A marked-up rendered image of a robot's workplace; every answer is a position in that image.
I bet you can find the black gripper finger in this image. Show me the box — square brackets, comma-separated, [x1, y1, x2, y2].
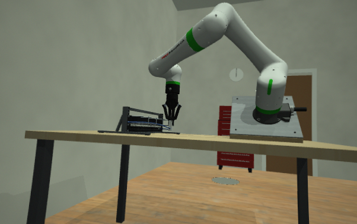
[170, 103, 181, 131]
[162, 103, 171, 128]

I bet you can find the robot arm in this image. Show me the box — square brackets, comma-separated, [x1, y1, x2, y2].
[148, 3, 307, 124]

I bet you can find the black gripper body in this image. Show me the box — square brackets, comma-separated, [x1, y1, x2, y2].
[165, 94, 179, 108]

